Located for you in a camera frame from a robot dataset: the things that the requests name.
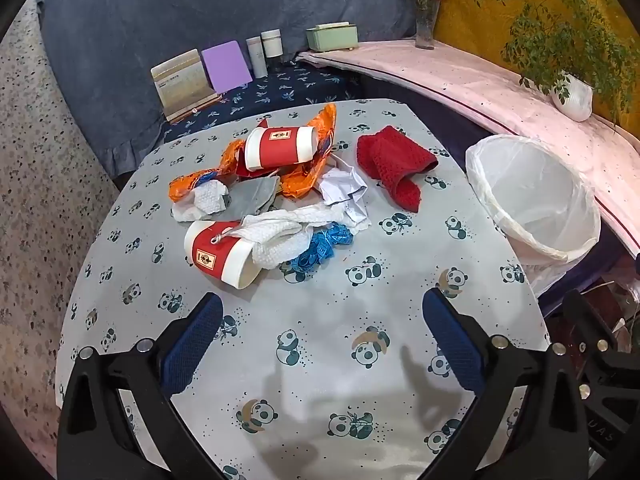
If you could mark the red paper packet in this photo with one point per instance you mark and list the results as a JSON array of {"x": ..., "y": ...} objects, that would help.
[{"x": 255, "y": 172}]

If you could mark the bin with white bag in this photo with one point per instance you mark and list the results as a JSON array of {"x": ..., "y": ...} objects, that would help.
[{"x": 530, "y": 195}]

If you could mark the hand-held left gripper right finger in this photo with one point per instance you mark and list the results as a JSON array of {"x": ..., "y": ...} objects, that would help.
[{"x": 452, "y": 340}]

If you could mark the red and white paper cup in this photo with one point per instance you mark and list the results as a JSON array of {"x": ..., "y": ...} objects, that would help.
[
  {"x": 217, "y": 255},
  {"x": 280, "y": 147}
]

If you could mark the white paper sheet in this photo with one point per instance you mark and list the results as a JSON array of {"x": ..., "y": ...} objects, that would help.
[{"x": 342, "y": 187}]

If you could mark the green plant in white pot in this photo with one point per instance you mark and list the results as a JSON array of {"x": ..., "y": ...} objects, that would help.
[{"x": 572, "y": 95}]

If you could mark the pink cloth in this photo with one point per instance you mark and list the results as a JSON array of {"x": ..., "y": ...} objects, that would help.
[{"x": 475, "y": 85}]

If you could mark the beige desk calendar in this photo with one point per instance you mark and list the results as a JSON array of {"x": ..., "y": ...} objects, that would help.
[{"x": 182, "y": 82}]

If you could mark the orange foil snack wrapper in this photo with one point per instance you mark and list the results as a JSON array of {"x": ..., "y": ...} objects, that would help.
[{"x": 320, "y": 125}]

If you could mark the long white paper towel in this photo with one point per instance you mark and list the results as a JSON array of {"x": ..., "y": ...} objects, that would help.
[{"x": 280, "y": 240}]

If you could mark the glass vase with red flowers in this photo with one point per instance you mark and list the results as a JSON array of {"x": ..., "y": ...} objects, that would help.
[{"x": 426, "y": 20}]

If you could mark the red knitted cloth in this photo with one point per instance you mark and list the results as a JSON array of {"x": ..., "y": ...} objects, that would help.
[{"x": 397, "y": 162}]

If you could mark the grey-blue blanket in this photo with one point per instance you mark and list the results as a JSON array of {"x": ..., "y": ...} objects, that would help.
[{"x": 150, "y": 15}]

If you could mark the blue measuring tape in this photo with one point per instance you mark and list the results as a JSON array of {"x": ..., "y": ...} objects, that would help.
[{"x": 320, "y": 250}]

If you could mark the purple card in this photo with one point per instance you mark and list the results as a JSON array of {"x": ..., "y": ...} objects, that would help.
[{"x": 226, "y": 67}]

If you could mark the tall white bottle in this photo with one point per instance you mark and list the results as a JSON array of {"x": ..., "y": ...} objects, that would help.
[{"x": 256, "y": 57}]

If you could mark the white tissue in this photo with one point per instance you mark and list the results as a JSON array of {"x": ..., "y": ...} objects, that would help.
[{"x": 207, "y": 199}]

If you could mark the pale green tissue box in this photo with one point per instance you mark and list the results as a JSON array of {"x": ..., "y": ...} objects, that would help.
[{"x": 332, "y": 37}]

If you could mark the dark blue patterned cloth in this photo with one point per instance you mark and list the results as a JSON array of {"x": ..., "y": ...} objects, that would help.
[{"x": 290, "y": 90}]

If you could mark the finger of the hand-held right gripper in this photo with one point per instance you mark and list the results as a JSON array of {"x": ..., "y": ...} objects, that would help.
[{"x": 587, "y": 322}]

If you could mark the wooden pencil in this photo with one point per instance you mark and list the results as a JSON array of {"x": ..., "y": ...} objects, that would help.
[{"x": 195, "y": 111}]

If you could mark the orange blue-print snack wrapper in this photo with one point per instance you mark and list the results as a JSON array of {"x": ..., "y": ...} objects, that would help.
[{"x": 192, "y": 182}]

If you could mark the grey panda print tablecloth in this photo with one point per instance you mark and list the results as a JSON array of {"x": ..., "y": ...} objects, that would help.
[{"x": 310, "y": 340}]

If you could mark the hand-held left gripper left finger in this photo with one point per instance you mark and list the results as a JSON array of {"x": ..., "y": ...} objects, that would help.
[{"x": 192, "y": 345}]

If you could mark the grey face mask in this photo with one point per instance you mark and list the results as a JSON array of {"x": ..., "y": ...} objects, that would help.
[{"x": 250, "y": 197}]

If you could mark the short white jar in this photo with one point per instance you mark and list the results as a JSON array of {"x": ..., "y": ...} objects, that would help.
[{"x": 272, "y": 44}]

